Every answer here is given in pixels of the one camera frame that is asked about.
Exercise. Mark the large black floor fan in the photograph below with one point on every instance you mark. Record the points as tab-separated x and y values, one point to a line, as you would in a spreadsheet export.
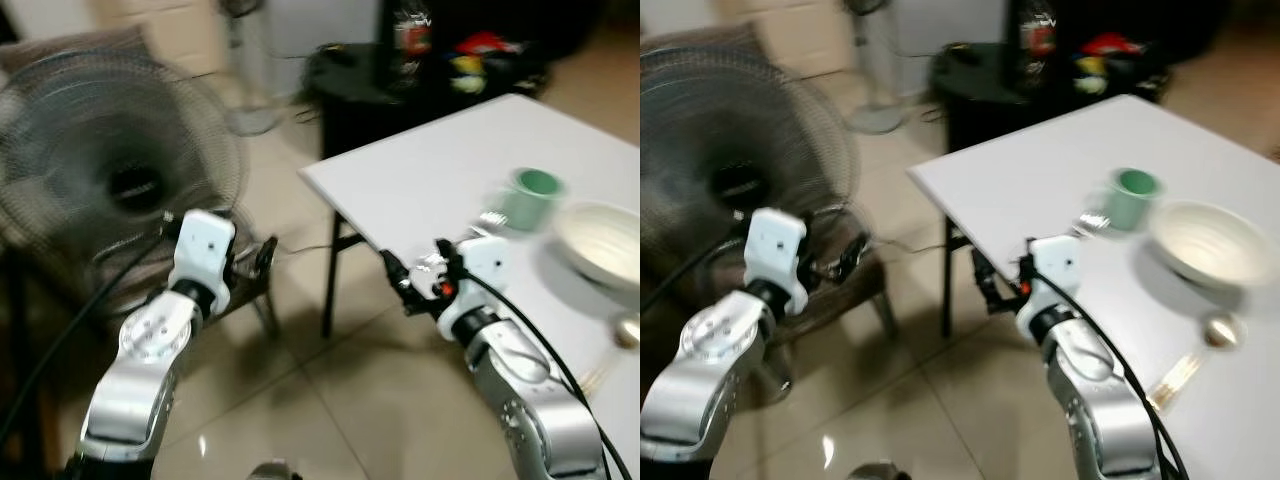
90	150
720	140

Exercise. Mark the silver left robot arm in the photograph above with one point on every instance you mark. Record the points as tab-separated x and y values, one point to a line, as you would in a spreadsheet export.
140	360
705	365

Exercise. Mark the metal spoon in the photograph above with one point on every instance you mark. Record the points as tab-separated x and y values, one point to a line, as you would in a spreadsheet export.
627	332
1221	331

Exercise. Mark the dark cola bottle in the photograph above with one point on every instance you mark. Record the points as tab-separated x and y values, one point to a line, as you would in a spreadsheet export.
1037	45
410	45

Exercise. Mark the white square table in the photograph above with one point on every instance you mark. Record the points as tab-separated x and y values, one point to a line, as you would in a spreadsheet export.
1040	160
450	170

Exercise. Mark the green ceramic cup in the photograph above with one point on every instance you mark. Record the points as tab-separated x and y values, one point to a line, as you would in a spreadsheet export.
530	200
1132	200

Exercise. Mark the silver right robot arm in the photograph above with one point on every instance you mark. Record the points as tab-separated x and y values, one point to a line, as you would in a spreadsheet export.
1095	395
525	395

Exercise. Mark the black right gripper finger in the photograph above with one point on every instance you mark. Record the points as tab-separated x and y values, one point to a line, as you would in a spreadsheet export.
418	302
985	268
398	268
998	300

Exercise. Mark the grey robot foot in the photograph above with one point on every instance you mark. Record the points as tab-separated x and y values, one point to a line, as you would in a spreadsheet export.
880	470
272	470

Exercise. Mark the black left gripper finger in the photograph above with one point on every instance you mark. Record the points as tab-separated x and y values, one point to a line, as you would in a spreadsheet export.
266	280
853	247
268	250
845	271

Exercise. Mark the beige cardboard box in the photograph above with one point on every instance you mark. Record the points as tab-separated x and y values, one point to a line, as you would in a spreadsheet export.
175	30
800	30

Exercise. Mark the black side table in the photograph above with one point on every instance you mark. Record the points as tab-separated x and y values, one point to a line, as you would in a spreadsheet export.
980	95
350	95

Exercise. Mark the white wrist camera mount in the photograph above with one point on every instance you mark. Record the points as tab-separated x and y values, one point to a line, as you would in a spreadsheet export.
778	245
485	275
1055	270
203	248

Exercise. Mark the red yellow toy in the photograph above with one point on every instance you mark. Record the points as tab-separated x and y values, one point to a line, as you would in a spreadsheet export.
1105	60
480	60

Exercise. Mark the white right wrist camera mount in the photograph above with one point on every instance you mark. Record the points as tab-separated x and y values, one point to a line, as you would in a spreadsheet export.
1055	270
485	275

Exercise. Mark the white ceramic bowl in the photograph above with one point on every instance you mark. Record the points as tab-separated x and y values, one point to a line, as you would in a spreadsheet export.
605	245
1200	245

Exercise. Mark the white standing fan base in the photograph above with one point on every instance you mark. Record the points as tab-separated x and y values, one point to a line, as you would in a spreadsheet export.
250	110
876	110

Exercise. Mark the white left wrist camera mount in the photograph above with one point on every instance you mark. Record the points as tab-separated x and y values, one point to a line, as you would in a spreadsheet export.
203	248
778	245

